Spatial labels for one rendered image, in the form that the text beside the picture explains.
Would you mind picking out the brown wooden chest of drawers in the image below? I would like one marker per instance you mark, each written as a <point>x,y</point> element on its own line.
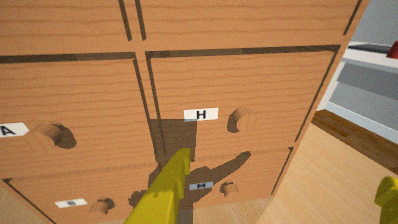
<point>144,51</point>

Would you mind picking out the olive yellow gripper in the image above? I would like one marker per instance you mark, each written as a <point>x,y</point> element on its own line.
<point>159,204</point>

